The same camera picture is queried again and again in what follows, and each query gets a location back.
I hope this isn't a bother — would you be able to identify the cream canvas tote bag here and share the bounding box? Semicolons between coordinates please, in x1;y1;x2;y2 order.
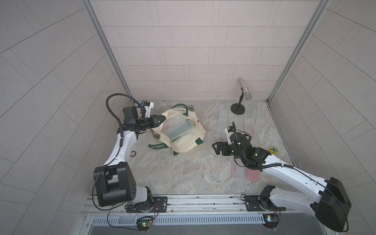
148;104;206;156

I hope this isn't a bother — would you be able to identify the translucent pink pencil case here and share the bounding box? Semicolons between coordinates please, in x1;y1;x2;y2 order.
245;168;260;183

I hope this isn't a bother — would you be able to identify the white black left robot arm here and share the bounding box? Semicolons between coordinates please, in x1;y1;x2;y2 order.
92;94;166;212

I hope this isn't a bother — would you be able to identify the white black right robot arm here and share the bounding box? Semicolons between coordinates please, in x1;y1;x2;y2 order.
212;124;352;233

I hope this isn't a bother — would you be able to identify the silver microphone on stand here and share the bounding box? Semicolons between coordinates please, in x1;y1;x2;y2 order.
231;78;253;115

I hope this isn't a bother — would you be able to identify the right green circuit board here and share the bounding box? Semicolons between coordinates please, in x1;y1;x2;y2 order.
263;214;280;229

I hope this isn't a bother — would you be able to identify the green circuit board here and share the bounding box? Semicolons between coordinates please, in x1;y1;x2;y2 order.
263;214;280;229
136;216;154;232

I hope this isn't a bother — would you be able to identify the left green circuit board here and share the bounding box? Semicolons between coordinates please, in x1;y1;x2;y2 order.
136;216;154;232

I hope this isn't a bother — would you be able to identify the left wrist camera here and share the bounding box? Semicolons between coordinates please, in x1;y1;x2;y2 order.
141;100;154;118

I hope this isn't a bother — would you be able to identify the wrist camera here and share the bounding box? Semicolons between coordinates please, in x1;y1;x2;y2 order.
141;100;154;118
225;126;234;145

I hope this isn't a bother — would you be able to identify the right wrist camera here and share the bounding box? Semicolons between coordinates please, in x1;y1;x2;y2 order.
225;126;234;145

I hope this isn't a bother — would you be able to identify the aluminium mounting rail frame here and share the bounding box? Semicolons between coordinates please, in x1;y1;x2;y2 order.
72;194;333;235

